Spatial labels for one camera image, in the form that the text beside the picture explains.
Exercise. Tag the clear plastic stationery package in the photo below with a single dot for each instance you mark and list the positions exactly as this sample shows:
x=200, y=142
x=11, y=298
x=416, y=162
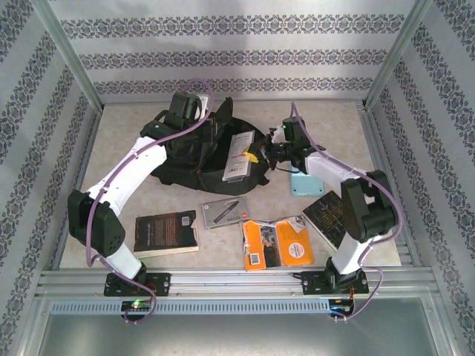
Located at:
x=237, y=163

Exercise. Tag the black backpack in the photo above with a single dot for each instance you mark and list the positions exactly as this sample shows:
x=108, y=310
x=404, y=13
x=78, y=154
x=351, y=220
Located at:
x=219, y=185

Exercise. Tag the grey pen box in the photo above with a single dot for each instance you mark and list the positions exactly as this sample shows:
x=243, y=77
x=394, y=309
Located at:
x=222, y=213

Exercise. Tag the black book with gold print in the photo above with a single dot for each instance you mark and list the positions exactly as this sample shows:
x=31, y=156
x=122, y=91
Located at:
x=323, y=215

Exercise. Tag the orange paperback book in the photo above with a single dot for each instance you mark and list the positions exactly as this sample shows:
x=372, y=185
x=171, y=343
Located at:
x=293, y=252

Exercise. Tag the black paperback book with barcode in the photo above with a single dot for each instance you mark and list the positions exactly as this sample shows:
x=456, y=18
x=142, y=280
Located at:
x=163, y=233

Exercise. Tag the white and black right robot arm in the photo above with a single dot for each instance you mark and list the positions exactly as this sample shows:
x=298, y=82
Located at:
x=330, y=167

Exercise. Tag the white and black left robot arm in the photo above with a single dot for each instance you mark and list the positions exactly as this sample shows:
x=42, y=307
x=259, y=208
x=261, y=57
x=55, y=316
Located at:
x=126, y=174

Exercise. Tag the right controller board with LED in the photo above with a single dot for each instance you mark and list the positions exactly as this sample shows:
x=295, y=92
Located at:
x=339, y=309

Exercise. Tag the controller board with led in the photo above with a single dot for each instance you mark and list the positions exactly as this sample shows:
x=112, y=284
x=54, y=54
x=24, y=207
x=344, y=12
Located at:
x=339, y=309
x=137, y=306

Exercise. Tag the grey metal panel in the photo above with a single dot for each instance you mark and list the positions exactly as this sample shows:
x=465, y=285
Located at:
x=237, y=333

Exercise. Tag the left controller board with LED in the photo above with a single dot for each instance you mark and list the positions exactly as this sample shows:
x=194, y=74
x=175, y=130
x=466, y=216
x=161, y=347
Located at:
x=137, y=306

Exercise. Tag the aluminium back rail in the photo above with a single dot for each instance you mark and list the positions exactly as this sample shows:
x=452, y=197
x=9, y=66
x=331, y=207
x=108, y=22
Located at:
x=297, y=101

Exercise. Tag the aluminium side rail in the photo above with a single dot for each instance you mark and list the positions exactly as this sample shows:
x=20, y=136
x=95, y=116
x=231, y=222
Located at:
x=389, y=167
x=77, y=167

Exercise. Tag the aluminium frame post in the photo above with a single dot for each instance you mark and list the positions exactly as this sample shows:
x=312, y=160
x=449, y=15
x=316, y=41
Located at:
x=68, y=52
x=397, y=52

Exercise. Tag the aluminium mounting rail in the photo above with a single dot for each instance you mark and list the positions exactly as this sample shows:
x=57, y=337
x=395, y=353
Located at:
x=237, y=283

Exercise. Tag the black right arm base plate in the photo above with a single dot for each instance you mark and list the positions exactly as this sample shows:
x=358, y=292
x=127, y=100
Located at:
x=311, y=283

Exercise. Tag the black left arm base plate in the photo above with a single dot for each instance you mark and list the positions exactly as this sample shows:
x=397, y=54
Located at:
x=163, y=283

